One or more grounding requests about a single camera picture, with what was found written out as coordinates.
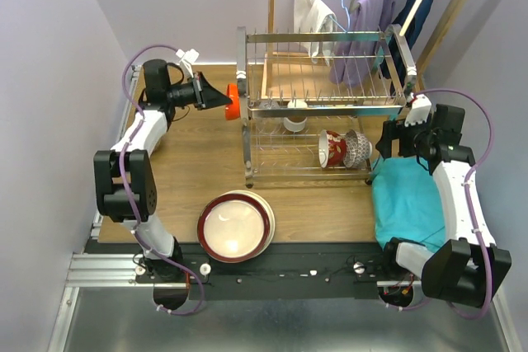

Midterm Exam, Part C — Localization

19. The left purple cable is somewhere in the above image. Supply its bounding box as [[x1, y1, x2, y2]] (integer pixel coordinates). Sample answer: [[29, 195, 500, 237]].
[[120, 44, 207, 317]]

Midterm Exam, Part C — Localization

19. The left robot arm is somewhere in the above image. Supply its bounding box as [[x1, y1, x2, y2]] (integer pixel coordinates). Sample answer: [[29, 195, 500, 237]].
[[93, 59, 232, 282]]

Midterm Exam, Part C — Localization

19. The wooden clothes rack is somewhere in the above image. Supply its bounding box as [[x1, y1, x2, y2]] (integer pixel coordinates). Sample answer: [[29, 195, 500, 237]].
[[260, 0, 496, 100]]

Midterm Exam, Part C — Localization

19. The clear plastic cup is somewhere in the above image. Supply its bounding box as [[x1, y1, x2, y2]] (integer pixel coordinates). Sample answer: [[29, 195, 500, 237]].
[[256, 99, 282, 135]]

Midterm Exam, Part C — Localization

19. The teal cloth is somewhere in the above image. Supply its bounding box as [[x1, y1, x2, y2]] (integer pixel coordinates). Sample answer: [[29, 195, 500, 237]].
[[372, 157, 446, 252]]

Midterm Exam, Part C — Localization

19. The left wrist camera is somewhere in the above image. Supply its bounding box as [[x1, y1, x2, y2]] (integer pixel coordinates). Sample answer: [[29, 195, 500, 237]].
[[175, 49, 200, 78]]

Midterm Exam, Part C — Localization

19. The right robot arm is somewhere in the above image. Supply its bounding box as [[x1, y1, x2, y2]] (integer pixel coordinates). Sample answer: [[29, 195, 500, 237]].
[[371, 105, 512, 309]]

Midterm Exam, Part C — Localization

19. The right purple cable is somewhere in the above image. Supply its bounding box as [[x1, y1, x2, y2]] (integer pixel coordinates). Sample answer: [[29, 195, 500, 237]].
[[383, 87, 496, 320]]

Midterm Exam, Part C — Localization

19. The lavender towel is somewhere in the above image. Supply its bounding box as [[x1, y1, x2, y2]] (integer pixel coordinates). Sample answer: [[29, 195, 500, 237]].
[[329, 0, 396, 87]]

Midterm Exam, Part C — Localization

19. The white cloth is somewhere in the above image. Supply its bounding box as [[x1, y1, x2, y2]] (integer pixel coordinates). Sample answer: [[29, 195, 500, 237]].
[[294, 0, 337, 65]]

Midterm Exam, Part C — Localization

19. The pale green plate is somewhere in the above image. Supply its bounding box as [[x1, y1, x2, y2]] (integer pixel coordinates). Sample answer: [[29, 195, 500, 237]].
[[228, 190, 276, 256]]

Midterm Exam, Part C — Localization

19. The steel cup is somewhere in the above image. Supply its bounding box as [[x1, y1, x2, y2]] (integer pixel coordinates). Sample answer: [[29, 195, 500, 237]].
[[283, 99, 308, 133]]

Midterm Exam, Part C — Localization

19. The patterned small bowl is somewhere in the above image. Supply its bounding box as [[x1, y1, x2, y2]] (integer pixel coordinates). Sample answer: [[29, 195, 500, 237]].
[[343, 129, 373, 168]]

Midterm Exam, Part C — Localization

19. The red rimmed white plate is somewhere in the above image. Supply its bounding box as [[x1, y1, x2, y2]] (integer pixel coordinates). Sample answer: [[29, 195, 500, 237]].
[[197, 192, 270, 264]]

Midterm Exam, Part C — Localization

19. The navy blue garment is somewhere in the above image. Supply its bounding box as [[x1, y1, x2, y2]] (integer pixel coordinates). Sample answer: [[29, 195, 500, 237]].
[[389, 0, 434, 84]]

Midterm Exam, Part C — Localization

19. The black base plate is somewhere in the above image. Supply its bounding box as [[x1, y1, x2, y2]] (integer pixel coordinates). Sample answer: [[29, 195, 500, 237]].
[[68, 242, 411, 309]]

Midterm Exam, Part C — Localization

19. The purple cable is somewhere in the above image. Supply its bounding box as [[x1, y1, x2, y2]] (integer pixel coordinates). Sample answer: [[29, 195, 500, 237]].
[[383, 87, 496, 320], [120, 44, 207, 317]]

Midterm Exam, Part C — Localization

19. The metal two-tier dish rack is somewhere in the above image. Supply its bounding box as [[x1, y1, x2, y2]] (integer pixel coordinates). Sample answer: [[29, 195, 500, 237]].
[[236, 25, 417, 188]]

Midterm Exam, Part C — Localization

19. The orange bowl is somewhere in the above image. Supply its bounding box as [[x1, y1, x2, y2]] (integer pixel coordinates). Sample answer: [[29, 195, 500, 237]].
[[224, 83, 241, 121]]

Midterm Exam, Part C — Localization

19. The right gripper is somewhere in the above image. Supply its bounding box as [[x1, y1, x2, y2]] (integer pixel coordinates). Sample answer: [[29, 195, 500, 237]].
[[377, 114, 436, 158]]

